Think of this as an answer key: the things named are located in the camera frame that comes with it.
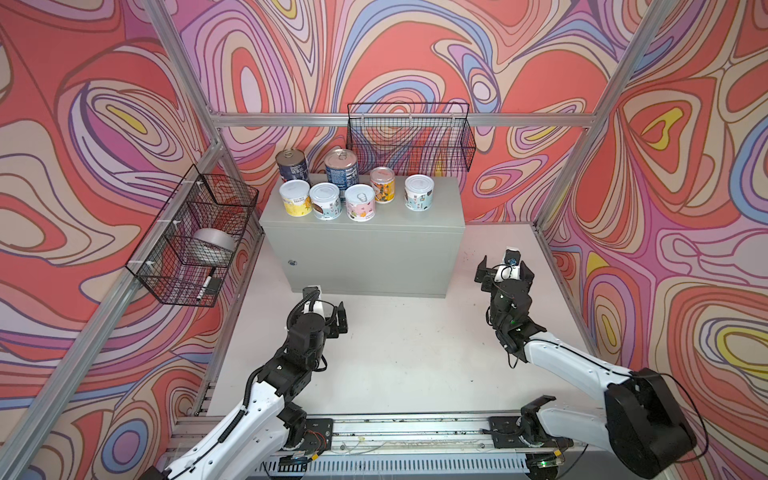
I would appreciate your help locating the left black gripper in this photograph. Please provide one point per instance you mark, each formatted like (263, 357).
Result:
(331, 329)

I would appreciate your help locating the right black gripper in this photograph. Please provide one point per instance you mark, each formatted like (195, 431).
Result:
(485, 276)

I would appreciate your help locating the small white can pull tab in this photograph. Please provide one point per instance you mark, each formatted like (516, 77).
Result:
(360, 202)

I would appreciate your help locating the small yellow can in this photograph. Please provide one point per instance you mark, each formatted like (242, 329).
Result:
(295, 197)

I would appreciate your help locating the small white blue can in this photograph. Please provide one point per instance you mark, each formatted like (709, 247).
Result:
(419, 192)

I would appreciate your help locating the small pink can silver lid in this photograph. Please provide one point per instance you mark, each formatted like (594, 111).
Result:
(382, 180)

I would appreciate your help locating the tall light blue can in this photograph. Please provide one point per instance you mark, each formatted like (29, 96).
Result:
(341, 167)

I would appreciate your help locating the tall dark blue can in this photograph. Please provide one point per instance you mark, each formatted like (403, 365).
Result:
(292, 165)

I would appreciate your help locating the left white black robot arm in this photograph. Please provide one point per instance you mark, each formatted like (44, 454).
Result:
(267, 420)

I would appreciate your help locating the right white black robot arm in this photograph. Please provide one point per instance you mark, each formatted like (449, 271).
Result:
(637, 417)

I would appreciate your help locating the grey metal cabinet box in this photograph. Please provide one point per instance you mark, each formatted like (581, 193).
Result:
(397, 253)

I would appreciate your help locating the grey tape roll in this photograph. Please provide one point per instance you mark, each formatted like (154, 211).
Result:
(212, 247)

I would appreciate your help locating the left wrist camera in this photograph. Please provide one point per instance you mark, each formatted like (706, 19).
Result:
(312, 301)

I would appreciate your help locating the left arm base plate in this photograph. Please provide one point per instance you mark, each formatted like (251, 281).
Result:
(313, 435)

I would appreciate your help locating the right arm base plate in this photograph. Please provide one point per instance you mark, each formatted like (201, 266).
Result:
(522, 432)

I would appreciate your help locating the left black wire basket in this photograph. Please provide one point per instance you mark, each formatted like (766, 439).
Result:
(200, 228)

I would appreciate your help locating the black wire basket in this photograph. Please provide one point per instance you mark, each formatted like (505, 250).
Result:
(200, 228)
(429, 138)

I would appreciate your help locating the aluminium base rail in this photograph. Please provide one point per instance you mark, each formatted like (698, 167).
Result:
(436, 446)

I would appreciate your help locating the back black wire basket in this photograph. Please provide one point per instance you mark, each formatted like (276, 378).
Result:
(429, 138)

